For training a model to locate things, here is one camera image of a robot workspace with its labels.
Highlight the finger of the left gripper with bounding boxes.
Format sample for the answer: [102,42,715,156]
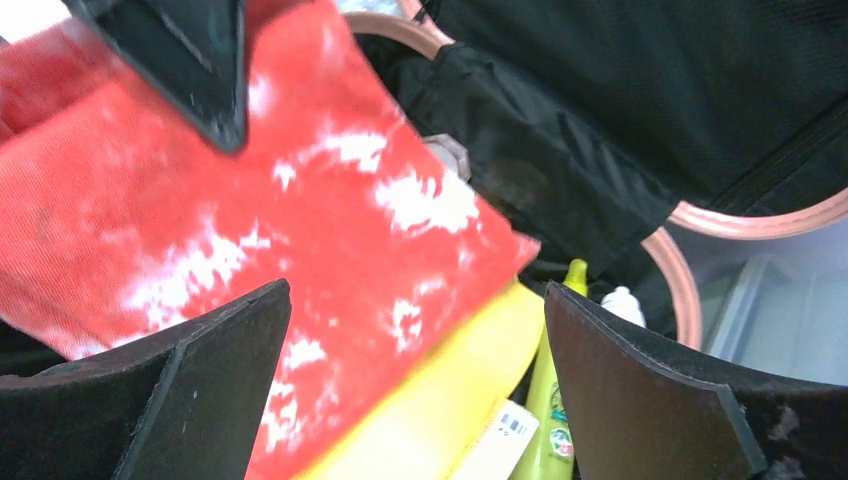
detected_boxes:
[65,0,248,154]

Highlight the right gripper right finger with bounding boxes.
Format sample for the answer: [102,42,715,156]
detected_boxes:
[545,283,847,479]

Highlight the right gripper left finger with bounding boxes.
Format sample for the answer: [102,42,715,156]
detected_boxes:
[1,279,292,479]

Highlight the red white patterned cloth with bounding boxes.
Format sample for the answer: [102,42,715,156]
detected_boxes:
[1,1,541,479]

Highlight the yellow trousers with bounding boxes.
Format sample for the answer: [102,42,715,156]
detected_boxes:
[299,283,544,479]

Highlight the pink hard-shell suitcase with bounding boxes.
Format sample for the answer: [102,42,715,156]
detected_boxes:
[345,1,847,349]

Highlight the yellow green tube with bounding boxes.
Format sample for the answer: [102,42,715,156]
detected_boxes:
[510,258,590,480]

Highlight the white bottle teal cap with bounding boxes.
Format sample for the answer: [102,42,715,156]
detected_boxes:
[600,286,646,328]

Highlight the small white barcode box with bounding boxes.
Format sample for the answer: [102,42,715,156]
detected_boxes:
[448,399,539,480]

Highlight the clear plastic storage box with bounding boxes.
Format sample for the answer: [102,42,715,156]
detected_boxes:
[673,221,847,385]

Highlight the octagonal lid cosmetic jar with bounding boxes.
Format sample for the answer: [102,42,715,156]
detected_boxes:
[422,133,472,182]

